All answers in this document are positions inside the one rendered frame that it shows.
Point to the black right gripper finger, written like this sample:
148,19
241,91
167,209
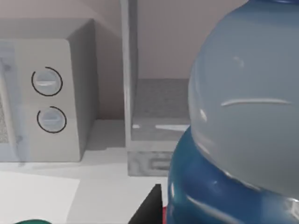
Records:
151,205

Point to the blue plastic bottle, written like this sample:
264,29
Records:
236,130

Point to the red object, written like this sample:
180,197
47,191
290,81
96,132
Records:
164,214

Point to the green round object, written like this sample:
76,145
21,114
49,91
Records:
32,221

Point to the grey microwave knob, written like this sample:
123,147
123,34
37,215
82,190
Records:
46,80
51,119

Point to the pale microwave oven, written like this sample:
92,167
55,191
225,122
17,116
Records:
46,98

